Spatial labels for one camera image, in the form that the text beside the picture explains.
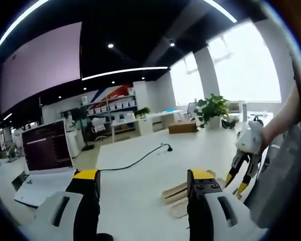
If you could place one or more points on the beige cutlery case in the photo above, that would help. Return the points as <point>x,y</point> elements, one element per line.
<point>175,192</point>

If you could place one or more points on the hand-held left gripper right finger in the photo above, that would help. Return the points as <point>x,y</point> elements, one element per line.
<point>205,216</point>

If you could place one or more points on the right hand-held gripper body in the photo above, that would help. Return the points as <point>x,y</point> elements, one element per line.
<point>249,140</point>

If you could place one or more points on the white office chair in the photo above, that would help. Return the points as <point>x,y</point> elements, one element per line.
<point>99,125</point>

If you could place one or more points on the potted green plant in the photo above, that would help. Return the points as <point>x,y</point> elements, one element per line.
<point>213,105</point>

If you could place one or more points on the beige cutlery case lid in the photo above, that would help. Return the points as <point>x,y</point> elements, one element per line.
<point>179,210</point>

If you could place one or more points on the white box appliance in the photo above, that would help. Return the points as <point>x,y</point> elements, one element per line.
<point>237,108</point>

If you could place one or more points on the brown cardboard box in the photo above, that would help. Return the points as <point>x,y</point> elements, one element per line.
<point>183,127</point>

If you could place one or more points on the shelf with white boxes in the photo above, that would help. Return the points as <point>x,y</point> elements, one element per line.
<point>115,105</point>

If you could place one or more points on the long ceiling light strip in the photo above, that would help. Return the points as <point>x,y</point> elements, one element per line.
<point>120,71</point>
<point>225,12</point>

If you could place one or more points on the small leafy plant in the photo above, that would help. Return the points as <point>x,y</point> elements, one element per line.
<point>143,112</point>

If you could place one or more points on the dark curved object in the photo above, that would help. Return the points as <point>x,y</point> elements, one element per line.
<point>229,123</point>

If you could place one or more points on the open white laptop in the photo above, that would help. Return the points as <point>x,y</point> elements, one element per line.
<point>45,145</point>

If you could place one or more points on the tall indoor plant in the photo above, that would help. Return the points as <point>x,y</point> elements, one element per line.
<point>81,118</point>

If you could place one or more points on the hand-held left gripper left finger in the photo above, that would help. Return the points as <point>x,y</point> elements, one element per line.
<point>65,216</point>

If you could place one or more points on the white counter desk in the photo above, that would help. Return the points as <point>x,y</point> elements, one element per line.
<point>145,125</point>

